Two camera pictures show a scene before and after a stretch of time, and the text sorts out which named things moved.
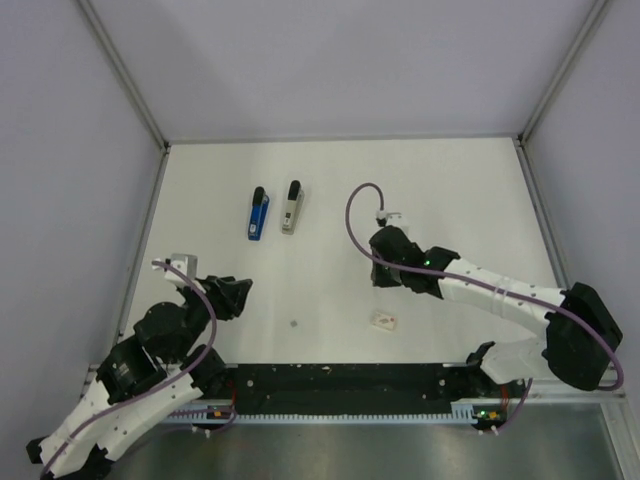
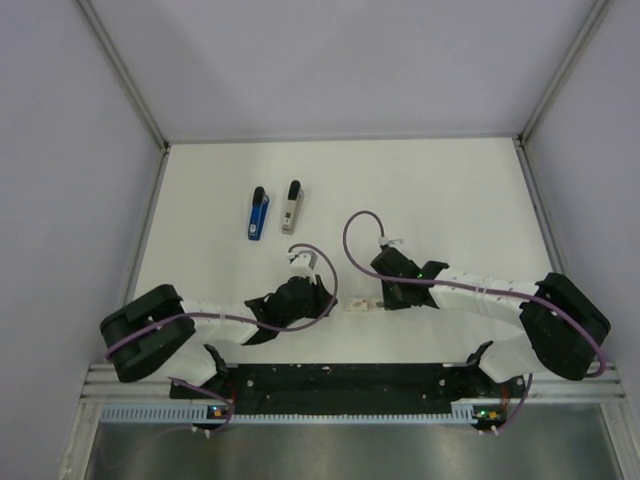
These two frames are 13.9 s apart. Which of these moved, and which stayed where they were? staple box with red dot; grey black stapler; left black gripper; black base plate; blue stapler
Moved: staple box with red dot; left black gripper
Stayed: blue stapler; black base plate; grey black stapler
